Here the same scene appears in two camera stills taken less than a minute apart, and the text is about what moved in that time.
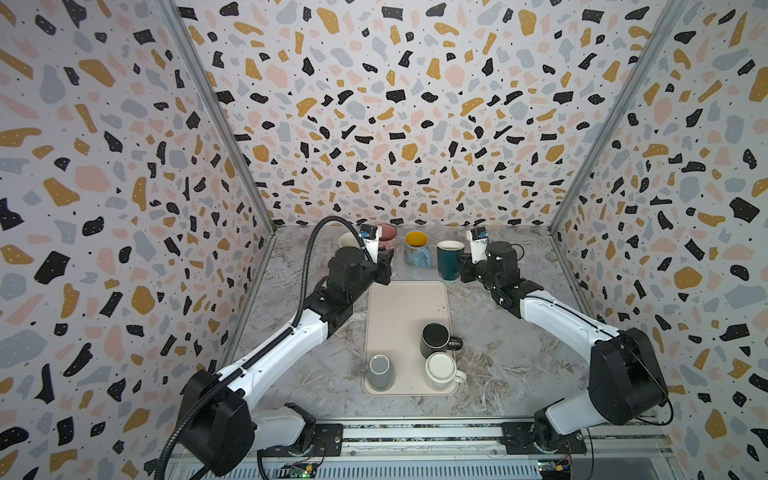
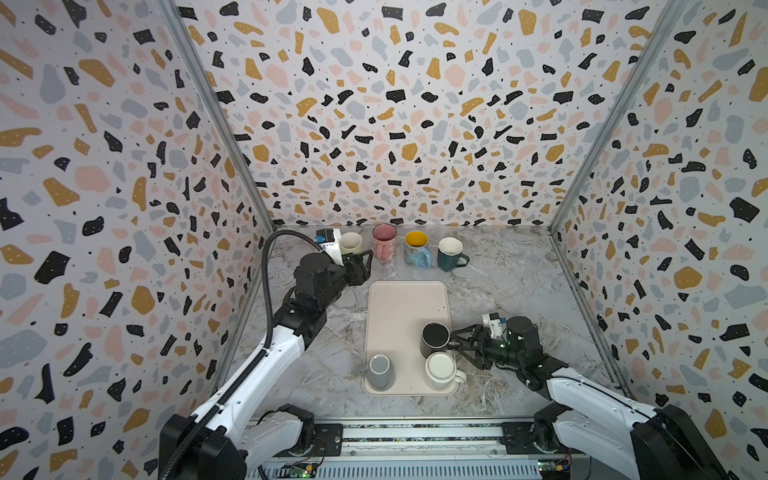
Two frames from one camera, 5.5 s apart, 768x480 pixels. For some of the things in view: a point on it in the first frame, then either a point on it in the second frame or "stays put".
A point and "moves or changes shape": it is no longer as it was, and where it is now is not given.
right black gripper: [470, 270] → [477, 347]
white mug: [441, 371] stays put
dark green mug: [449, 253] moves or changes shape
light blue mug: [417, 252] stays put
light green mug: [347, 239] stays put
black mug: [436, 337] stays put
